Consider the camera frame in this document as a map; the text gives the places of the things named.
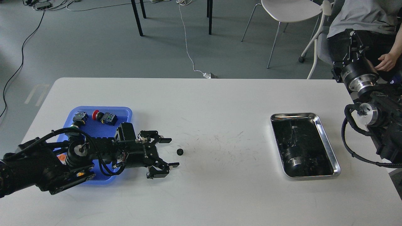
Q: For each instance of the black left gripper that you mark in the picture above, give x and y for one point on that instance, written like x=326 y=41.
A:
x=141 y=151

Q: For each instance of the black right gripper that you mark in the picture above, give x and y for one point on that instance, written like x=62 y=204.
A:
x=358 y=74

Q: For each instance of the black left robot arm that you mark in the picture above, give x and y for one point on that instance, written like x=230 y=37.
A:
x=65 y=158

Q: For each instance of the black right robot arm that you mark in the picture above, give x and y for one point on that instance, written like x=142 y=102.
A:
x=377 y=110

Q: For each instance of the person's clasped hands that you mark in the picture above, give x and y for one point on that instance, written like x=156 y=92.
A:
x=387 y=62

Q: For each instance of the grey office chair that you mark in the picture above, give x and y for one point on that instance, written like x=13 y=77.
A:
x=319 y=39

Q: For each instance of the person in grey shirt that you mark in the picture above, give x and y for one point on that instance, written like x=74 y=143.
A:
x=379 y=18

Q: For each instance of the blue plastic tray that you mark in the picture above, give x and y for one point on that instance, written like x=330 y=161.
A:
x=97 y=129

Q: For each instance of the white chair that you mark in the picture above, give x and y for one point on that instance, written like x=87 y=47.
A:
x=287 y=11

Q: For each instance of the white power adapter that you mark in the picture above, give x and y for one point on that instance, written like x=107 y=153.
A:
x=209 y=75

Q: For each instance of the silver metal tray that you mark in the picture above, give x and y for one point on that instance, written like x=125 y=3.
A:
x=303 y=146

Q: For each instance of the red push button switch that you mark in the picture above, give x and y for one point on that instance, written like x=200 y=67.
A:
x=105 y=118

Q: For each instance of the green push button switch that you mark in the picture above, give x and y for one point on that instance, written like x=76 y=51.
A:
x=80 y=118

